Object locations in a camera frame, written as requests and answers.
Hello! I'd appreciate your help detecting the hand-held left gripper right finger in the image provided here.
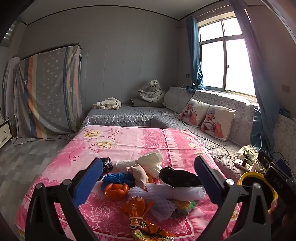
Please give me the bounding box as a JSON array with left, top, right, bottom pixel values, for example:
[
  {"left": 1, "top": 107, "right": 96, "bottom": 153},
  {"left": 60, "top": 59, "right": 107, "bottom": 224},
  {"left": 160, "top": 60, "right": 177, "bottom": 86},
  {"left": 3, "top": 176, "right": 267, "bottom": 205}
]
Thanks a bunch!
[{"left": 194, "top": 156, "right": 271, "bottom": 241}]

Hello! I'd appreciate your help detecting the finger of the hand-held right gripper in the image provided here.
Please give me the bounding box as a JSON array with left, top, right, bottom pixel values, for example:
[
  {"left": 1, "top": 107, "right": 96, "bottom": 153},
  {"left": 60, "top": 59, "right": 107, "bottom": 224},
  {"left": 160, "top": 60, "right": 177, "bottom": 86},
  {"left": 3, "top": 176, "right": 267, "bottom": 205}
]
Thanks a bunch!
[{"left": 258, "top": 152, "right": 275, "bottom": 173}]

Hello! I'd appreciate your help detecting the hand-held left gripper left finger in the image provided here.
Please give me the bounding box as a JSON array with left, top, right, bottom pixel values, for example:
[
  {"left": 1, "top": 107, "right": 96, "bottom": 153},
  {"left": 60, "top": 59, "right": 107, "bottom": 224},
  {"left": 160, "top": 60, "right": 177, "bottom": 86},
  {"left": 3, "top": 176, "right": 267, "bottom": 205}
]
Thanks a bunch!
[{"left": 25, "top": 158, "right": 104, "bottom": 241}]

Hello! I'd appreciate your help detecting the large white paper towel bundle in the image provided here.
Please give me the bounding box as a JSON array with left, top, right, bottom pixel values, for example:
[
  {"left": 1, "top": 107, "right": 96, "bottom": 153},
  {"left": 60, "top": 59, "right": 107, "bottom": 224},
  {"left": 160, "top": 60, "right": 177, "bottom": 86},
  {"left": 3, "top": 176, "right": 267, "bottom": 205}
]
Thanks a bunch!
[{"left": 136, "top": 149, "right": 163, "bottom": 179}]

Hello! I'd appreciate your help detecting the pale yellow pouch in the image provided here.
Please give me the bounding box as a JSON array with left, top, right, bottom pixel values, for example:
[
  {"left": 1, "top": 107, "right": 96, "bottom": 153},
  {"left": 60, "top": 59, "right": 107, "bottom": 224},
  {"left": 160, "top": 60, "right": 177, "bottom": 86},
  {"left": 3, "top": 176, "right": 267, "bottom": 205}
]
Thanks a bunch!
[{"left": 237, "top": 146, "right": 258, "bottom": 161}]

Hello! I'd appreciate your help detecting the small black plastic bag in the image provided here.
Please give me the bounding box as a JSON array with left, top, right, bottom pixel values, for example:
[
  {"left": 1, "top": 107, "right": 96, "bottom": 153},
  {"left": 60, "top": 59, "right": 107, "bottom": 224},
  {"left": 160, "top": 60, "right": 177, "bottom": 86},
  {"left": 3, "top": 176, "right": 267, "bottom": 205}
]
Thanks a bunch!
[{"left": 100, "top": 157, "right": 114, "bottom": 181}]

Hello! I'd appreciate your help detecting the white power strip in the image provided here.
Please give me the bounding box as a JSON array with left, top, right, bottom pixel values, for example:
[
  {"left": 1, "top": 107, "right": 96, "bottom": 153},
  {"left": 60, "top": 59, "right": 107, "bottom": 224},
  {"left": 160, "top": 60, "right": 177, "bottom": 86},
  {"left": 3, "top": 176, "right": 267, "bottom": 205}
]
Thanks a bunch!
[{"left": 235, "top": 159, "right": 257, "bottom": 172}]

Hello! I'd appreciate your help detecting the large black plastic bag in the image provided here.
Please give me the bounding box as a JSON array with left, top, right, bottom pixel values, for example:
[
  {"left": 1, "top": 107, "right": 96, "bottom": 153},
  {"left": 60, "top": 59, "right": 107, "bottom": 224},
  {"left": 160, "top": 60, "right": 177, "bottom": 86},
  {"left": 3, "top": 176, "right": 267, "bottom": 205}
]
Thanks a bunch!
[{"left": 159, "top": 166, "right": 203, "bottom": 188}]

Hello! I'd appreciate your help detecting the green noodle packet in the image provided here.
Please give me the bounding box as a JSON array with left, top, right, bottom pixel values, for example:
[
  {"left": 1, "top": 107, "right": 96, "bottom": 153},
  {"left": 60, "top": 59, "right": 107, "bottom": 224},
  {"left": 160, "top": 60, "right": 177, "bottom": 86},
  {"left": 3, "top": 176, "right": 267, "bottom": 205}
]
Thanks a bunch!
[{"left": 172, "top": 199, "right": 198, "bottom": 218}]

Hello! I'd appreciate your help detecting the pale pink cloth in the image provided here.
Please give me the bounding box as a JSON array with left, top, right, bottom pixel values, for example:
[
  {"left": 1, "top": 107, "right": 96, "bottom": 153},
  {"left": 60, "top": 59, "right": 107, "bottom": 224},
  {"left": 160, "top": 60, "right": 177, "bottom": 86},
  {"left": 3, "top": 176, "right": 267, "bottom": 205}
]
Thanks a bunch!
[{"left": 131, "top": 163, "right": 149, "bottom": 190}]

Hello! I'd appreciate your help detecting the orange snack wrapper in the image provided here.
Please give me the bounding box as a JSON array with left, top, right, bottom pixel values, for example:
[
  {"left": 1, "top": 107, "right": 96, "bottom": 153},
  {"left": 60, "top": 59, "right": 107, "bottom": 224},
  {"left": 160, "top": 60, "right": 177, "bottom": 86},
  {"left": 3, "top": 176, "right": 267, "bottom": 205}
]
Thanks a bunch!
[{"left": 120, "top": 196, "right": 175, "bottom": 240}]

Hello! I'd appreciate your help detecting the blue curtain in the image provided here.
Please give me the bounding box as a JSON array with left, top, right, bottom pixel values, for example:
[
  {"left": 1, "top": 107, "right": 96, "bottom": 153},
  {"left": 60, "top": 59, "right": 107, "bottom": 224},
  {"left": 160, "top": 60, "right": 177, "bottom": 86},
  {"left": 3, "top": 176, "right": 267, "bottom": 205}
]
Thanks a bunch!
[
  {"left": 230, "top": 0, "right": 292, "bottom": 158},
  {"left": 186, "top": 16, "right": 206, "bottom": 93}
]

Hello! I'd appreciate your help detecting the baby print pillow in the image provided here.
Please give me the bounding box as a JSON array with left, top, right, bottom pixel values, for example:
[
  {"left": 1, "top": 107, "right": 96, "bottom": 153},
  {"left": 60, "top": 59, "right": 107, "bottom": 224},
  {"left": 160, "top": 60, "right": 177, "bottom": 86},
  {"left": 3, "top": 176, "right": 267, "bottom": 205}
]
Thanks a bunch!
[
  {"left": 178, "top": 98, "right": 210, "bottom": 127},
  {"left": 199, "top": 105, "right": 236, "bottom": 142}
]

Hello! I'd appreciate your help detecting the pink floral bedsheet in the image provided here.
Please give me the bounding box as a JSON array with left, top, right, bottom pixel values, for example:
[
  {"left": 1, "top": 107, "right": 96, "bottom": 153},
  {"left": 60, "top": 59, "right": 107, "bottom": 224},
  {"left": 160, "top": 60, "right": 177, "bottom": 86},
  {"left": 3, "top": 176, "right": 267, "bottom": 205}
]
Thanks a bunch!
[{"left": 15, "top": 125, "right": 243, "bottom": 241}]

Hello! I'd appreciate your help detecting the grey quilted sofa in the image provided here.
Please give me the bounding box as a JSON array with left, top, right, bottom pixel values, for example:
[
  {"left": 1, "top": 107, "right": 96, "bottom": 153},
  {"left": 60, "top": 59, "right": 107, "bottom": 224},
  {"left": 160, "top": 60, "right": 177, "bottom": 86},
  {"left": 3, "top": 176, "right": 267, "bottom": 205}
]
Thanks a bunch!
[{"left": 80, "top": 87, "right": 296, "bottom": 183}]

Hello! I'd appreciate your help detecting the cream cloth pile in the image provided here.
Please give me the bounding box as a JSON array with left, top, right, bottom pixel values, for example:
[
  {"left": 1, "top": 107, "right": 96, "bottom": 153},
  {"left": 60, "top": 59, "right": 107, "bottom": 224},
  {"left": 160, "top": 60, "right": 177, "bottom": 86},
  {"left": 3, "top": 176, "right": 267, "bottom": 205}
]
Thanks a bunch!
[{"left": 92, "top": 97, "right": 122, "bottom": 110}]

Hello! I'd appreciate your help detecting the white cabinet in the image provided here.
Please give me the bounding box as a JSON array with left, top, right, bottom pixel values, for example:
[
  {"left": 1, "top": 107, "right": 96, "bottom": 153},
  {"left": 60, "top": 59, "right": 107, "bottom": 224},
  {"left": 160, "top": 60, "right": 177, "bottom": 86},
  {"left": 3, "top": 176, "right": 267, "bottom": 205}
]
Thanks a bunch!
[{"left": 0, "top": 118, "right": 12, "bottom": 149}]

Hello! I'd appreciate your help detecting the striped upright mattress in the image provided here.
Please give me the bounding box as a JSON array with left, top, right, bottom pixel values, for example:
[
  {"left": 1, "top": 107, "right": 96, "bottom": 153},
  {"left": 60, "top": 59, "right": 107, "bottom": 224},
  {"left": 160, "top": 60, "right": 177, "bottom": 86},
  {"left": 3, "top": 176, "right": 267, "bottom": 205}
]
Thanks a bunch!
[{"left": 13, "top": 43, "right": 85, "bottom": 142}]

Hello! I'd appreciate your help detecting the white tiger plush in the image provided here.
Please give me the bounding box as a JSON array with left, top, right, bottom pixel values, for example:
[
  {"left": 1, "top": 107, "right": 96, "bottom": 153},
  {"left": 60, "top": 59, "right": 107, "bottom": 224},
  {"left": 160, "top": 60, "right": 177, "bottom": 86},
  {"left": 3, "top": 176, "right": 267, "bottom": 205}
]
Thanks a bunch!
[{"left": 138, "top": 79, "right": 166, "bottom": 103}]

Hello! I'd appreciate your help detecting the white hanging cloth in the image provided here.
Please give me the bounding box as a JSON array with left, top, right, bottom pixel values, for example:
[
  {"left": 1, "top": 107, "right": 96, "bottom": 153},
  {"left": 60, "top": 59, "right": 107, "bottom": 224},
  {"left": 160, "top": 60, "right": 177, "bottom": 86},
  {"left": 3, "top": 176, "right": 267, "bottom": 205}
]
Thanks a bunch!
[{"left": 2, "top": 56, "right": 21, "bottom": 126}]

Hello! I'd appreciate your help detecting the small louvred window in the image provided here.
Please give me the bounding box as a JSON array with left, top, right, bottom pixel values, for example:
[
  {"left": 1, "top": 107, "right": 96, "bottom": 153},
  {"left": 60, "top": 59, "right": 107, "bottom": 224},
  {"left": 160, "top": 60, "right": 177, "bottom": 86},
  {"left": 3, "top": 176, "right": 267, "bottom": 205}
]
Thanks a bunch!
[{"left": 5, "top": 22, "right": 18, "bottom": 41}]

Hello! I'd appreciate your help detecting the white cable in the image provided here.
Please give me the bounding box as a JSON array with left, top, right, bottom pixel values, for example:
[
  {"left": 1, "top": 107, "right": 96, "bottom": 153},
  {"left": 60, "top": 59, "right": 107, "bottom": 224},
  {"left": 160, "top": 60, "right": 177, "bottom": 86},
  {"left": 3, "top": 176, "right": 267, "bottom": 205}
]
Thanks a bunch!
[{"left": 174, "top": 109, "right": 238, "bottom": 163}]

